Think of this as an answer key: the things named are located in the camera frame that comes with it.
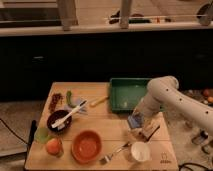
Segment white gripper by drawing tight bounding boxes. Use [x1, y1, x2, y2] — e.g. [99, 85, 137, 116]
[133, 97, 157, 128]

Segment blue sponge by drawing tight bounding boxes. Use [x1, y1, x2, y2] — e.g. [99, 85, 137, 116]
[127, 115, 143, 129]

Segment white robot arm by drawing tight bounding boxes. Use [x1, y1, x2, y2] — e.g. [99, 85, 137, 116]
[132, 76, 213, 136]

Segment wooden block toy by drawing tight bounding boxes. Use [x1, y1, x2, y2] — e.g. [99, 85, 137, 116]
[141, 121, 160, 141]

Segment green plastic tray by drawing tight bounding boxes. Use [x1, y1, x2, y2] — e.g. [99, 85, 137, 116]
[109, 78, 150, 114]

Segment white cup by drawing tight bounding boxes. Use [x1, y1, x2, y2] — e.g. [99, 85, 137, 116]
[131, 142, 151, 162]

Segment white spatula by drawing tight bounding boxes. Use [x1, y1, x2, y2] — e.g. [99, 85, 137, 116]
[51, 100, 88, 130]

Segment blue cloth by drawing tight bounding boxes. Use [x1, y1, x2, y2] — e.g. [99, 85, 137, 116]
[68, 100, 88, 115]

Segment silver fork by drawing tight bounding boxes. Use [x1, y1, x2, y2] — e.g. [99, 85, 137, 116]
[99, 142, 131, 165]

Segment orange bowl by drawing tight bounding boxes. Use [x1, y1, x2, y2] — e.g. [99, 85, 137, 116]
[71, 130, 102, 164]

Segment green pepper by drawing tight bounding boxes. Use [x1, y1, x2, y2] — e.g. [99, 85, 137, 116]
[66, 91, 75, 108]

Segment brown red food pile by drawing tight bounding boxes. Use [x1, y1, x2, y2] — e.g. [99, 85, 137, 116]
[49, 93, 63, 113]

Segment dark brown bowl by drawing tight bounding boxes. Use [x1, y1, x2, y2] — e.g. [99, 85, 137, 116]
[46, 109, 73, 133]

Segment orange fruit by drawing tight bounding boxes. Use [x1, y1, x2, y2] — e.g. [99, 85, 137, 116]
[45, 138, 62, 155]

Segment green cup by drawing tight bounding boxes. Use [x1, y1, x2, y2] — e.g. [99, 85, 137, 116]
[34, 127, 49, 144]

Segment yellow handled knife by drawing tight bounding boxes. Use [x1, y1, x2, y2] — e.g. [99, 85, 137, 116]
[90, 96, 108, 107]

